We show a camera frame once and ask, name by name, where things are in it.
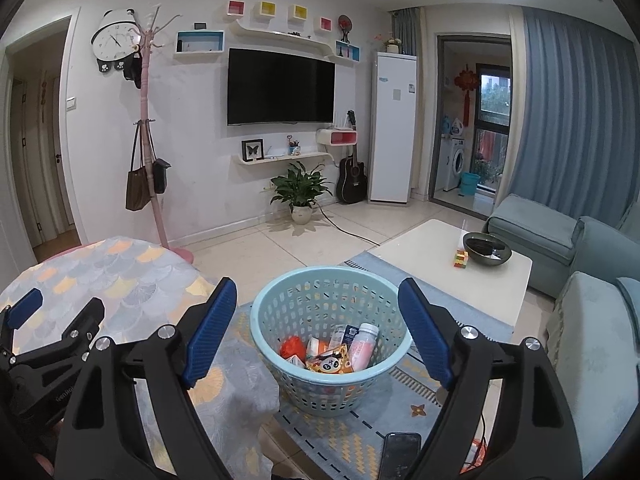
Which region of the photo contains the black floor cable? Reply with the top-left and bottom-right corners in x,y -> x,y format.
315,205 -> 381,248

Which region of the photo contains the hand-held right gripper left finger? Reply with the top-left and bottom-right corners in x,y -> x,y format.
52,276 -> 238,480

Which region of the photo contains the wall-mounted television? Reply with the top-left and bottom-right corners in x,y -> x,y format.
227,47 -> 336,127

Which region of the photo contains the red knot ornament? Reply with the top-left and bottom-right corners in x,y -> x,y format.
454,64 -> 478,113

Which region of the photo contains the brown tote bag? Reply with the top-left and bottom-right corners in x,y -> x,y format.
125,120 -> 153,212

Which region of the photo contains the white standing air conditioner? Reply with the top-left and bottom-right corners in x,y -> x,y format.
369,51 -> 418,206

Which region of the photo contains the black hat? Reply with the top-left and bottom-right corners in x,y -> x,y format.
122,52 -> 142,90

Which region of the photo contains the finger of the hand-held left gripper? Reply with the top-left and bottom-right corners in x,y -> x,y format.
12,297 -> 106,366
0,287 -> 45,361

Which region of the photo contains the pink coat rack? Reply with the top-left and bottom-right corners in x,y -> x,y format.
131,4 -> 196,263

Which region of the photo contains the dark bowl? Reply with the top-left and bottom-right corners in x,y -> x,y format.
462,232 -> 513,266

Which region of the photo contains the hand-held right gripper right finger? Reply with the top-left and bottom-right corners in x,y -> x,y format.
397,276 -> 586,480

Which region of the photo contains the long curved wall shelf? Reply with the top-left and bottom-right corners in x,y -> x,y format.
235,20 -> 336,58

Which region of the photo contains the blue-grey sofa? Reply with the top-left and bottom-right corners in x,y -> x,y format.
545,215 -> 640,461

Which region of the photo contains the white coffee table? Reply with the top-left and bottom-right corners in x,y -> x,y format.
367,218 -> 533,331

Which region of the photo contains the red and white wall box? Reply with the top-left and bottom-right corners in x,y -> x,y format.
315,127 -> 359,147

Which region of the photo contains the panda snack packet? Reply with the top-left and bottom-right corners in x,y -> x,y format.
306,345 -> 351,376

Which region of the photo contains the small black bag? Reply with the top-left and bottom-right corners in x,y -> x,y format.
151,157 -> 172,195

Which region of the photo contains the potted green plant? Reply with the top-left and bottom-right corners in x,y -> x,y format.
269,161 -> 333,225

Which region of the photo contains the scale-patterned tablecloth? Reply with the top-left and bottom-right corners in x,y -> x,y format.
0,235 -> 281,480

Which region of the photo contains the white washing machine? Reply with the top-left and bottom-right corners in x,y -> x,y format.
442,136 -> 467,192

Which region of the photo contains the curved white wall shelf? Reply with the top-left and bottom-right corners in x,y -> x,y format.
231,151 -> 333,167

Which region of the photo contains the pink drink bottle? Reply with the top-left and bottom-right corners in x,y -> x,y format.
347,322 -> 381,372

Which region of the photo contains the black smartphone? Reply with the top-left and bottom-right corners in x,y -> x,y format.
377,431 -> 423,480

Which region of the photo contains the narrow blue curtain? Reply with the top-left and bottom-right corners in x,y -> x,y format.
392,6 -> 426,56

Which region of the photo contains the white and blue carton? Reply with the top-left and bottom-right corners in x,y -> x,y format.
330,324 -> 361,348

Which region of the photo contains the orange and white box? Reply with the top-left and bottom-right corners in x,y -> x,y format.
305,336 -> 331,361

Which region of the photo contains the light blue plastic basket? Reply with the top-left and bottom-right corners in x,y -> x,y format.
250,266 -> 415,417

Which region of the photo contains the orange plastic bag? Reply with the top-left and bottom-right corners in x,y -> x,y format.
279,336 -> 307,360

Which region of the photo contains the large blue wall box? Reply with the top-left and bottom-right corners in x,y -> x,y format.
175,30 -> 226,58

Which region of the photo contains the black guitar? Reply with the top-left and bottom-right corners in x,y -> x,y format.
336,110 -> 370,205

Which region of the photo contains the panda wall clock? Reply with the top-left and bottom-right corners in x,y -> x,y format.
90,8 -> 142,75

